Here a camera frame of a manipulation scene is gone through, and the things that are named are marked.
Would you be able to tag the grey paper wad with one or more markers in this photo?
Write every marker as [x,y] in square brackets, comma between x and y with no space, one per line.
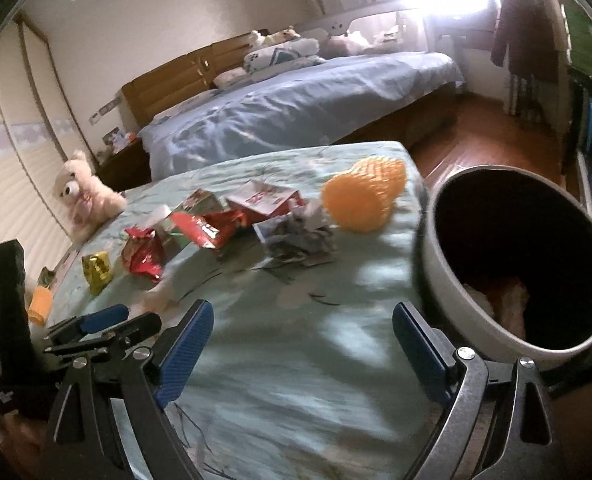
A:
[301,236]

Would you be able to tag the grey crib rail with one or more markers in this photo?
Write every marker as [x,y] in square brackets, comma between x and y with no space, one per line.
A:
[383,26]

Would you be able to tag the wooden headboard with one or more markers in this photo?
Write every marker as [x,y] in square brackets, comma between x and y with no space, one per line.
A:
[181,78]

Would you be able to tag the white round trash bin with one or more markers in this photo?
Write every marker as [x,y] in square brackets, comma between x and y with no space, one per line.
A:
[507,255]

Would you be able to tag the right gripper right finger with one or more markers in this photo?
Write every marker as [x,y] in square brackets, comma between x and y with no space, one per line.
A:
[495,420]

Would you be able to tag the white patterned pillow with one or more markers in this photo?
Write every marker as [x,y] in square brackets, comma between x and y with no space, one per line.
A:
[287,51]

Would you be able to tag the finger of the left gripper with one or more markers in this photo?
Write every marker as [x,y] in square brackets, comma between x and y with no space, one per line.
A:
[78,327]
[124,335]

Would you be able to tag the hanging dark coat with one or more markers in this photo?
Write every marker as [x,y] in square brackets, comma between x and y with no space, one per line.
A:
[524,41]

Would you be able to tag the blue bed duvet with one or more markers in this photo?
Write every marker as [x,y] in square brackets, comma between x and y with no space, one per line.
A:
[308,106]

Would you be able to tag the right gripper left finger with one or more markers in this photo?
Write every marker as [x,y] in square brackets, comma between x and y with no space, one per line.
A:
[86,443]

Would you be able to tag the cream teddy bear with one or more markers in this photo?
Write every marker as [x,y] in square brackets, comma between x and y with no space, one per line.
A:
[89,202]

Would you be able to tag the plush toys on headboard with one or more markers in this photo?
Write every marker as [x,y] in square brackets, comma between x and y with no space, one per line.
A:
[258,40]

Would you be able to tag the dark wooden nightstand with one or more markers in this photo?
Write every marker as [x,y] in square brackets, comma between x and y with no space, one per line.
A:
[127,169]

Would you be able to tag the gold foil wrapper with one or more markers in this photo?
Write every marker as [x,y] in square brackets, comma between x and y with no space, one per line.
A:
[97,271]

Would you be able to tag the red snack wrapper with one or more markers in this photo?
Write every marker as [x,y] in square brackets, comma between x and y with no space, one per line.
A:
[211,231]

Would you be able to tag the green floral carton box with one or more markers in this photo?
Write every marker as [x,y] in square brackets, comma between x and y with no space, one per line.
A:
[199,202]

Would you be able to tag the orange foam fruit net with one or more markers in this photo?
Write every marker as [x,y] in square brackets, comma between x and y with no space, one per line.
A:
[361,198]

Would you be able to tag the red white carton box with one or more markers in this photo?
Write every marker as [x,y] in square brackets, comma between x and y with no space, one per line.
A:
[261,201]

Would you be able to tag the teal floral bed quilt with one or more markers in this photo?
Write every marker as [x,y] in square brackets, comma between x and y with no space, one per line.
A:
[302,377]

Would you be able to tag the red foil wrapper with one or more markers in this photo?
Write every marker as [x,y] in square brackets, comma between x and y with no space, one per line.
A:
[143,254]

